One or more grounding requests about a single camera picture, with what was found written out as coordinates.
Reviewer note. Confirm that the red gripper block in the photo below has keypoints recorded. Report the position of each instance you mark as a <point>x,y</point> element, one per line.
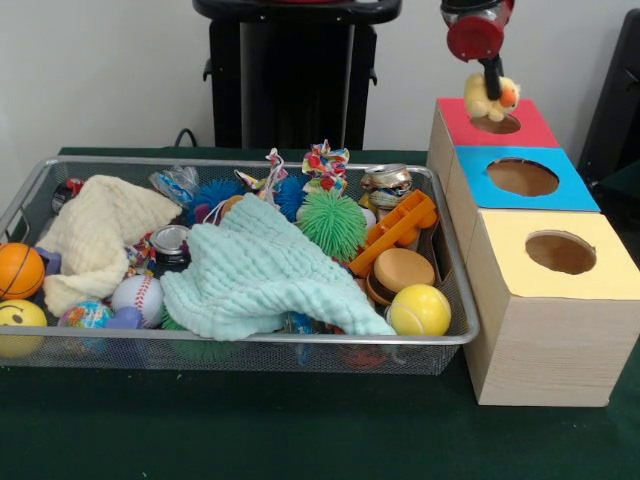
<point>475,40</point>

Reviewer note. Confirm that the yellow plush duck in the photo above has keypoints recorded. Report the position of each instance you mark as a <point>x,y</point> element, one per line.
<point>476,100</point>

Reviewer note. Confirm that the mint green waffle cloth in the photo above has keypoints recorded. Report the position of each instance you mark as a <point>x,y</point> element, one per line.
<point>260,270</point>

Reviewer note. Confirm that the wooden box with three holes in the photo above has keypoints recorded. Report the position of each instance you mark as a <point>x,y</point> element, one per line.
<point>550,350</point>

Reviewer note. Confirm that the clear mesh bin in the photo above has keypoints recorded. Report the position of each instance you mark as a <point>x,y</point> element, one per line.
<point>150,357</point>

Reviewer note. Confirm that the black upright panel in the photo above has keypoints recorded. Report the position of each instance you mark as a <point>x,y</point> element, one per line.
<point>617,90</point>

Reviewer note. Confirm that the crushed drink can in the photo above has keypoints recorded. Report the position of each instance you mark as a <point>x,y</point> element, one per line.
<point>385,187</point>

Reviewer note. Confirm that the dark green tablecloth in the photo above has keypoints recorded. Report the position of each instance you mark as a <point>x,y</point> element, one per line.
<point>625,185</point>
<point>250,430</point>

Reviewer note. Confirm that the orange plastic toy block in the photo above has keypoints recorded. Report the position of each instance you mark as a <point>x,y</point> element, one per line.
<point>395,225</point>

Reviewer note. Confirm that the toy hamburger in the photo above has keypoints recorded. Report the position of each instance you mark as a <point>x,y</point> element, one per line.
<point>402,267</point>

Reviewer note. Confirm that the green spiky rubber ball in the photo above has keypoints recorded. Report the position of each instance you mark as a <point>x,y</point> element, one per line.
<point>332,222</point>

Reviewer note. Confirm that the yellow tennis ball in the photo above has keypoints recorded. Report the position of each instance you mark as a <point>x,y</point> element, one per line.
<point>420,310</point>

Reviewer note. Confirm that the white baseball toy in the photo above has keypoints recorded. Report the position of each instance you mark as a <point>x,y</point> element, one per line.
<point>137,300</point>

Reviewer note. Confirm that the cream waffle cloth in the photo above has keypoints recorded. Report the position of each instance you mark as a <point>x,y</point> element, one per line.
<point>90,225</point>

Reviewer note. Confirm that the orange basketball toy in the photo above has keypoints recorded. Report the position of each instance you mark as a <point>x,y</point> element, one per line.
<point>20,270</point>

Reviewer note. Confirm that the yellow smiley ball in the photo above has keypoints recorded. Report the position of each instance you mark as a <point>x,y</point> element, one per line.
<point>22,315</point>

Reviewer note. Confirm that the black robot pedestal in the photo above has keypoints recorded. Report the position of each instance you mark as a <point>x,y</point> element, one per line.
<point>280,75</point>

